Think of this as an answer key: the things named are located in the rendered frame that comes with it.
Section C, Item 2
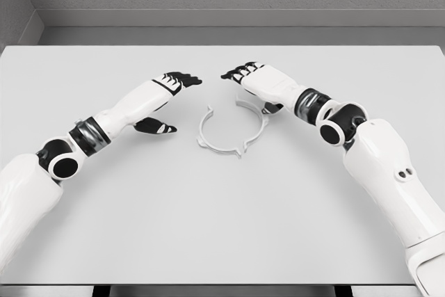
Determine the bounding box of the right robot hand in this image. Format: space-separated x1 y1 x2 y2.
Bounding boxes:
220 61 297 116

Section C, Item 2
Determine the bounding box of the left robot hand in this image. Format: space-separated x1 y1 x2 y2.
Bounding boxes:
116 72 204 136

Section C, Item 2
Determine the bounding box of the white half-ring pipe clamp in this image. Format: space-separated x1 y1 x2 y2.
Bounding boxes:
234 93 272 154
195 103 244 160

